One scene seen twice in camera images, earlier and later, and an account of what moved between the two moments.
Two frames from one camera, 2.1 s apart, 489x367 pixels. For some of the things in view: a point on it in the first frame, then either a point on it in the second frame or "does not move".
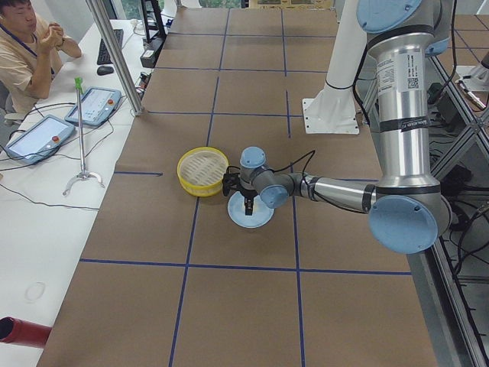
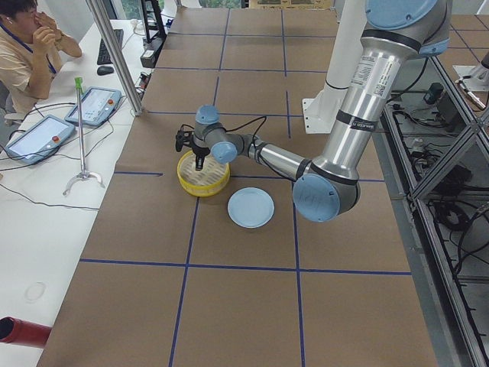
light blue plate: [260, 214] does not move
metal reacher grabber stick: [83, 175] does not move
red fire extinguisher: [15, 331] does not move
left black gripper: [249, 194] to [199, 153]
